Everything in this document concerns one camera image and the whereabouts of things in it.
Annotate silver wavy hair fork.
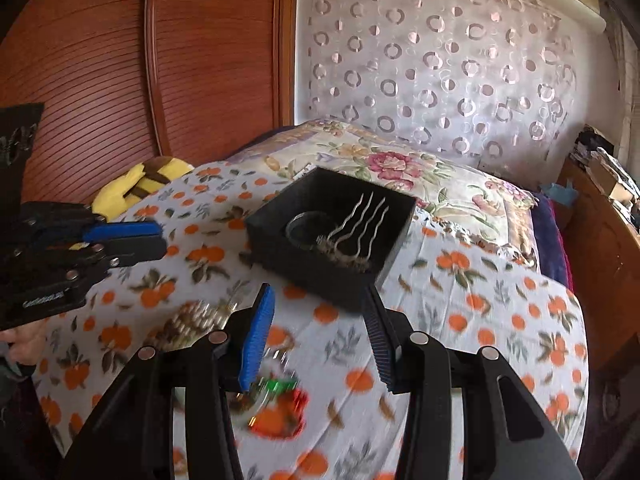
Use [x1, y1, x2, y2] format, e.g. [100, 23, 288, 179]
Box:
[316, 192, 392, 275]

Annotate wooden bedside cabinet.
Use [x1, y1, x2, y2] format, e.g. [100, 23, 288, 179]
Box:
[556, 159, 640, 373]

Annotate white circle pattern curtain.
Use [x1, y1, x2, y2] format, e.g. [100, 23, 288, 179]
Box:
[295, 0, 608, 178]

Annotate gold bead bracelet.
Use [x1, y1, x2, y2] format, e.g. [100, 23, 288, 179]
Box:
[150, 299, 238, 352]

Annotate pile of clutter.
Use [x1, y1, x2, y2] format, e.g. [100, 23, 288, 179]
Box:
[571, 125, 640, 233]

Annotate floral quilt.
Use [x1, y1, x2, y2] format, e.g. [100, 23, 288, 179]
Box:
[227, 117, 542, 267]

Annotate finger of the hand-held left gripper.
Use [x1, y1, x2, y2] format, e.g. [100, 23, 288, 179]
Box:
[22, 202, 162, 250]
[59, 236, 167, 287]

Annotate red-brown wooden wardrobe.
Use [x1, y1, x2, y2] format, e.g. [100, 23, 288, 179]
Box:
[0, 0, 300, 206]

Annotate dark bangle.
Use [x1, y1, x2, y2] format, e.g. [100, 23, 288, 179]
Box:
[285, 211, 342, 252]

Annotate purple blanket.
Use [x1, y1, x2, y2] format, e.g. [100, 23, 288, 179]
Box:
[529, 191, 575, 288]

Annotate black square box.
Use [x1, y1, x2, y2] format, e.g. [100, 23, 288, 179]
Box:
[244, 166, 418, 314]

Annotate person's left hand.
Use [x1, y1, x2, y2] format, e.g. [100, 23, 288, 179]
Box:
[0, 322, 47, 367]

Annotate orange fruit print bedsheet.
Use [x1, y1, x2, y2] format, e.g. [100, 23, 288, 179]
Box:
[32, 160, 592, 480]

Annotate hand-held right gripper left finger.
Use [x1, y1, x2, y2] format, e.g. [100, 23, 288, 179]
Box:
[57, 282, 277, 480]

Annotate red and green jewelry piece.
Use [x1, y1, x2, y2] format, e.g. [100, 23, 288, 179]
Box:
[244, 374, 307, 437]

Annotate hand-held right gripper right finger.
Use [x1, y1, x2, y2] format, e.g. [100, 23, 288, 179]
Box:
[364, 285, 584, 480]

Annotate yellow and brown plush toy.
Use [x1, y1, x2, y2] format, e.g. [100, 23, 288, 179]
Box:
[92, 156, 196, 222]

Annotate light blue cloth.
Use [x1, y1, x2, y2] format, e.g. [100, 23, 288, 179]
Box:
[542, 180, 580, 207]

